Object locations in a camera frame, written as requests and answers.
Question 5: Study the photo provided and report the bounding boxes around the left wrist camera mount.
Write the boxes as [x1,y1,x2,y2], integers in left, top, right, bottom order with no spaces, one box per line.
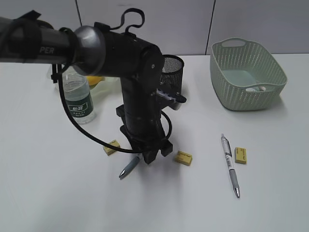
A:
[156,88,187,111]

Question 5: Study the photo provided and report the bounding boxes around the black mesh pen holder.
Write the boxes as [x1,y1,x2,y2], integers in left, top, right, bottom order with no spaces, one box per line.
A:
[157,55,184,94]

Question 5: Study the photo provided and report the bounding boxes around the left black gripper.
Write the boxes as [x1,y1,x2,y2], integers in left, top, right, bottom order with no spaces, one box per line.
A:
[116,78,173,164]

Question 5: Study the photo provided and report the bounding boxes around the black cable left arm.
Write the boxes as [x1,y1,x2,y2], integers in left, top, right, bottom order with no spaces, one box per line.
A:
[50,62,172,154]

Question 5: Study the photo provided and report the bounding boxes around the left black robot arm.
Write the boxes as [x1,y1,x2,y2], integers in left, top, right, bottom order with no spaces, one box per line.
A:
[0,16,173,163]

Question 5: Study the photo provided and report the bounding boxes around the green plastic woven basket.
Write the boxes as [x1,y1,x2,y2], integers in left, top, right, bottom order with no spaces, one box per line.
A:
[210,38,288,111]

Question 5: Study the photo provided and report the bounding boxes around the yellow eraser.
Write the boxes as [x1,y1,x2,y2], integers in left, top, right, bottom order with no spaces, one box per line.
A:
[174,151,193,166]
[103,139,121,157]
[235,147,247,164]

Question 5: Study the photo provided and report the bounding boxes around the translucent green wavy plate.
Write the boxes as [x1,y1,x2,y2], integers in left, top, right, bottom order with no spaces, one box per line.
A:
[46,66,120,95]

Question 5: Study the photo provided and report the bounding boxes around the grey white ballpoint pen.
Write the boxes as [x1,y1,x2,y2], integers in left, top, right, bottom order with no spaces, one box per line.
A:
[221,133,240,198]

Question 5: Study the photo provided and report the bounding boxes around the white waste paper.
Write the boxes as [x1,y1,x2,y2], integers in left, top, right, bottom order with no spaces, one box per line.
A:
[246,86,266,92]

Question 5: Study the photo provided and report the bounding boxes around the yellow mango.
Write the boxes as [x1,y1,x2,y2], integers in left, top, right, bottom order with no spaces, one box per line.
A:
[86,76,105,87]

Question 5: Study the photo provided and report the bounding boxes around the blue white ballpoint pen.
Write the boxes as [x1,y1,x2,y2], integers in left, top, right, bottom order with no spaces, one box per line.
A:
[119,154,141,180]

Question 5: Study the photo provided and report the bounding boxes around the clear water bottle green label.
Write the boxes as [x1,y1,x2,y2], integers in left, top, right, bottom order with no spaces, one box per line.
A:
[62,67,96,125]

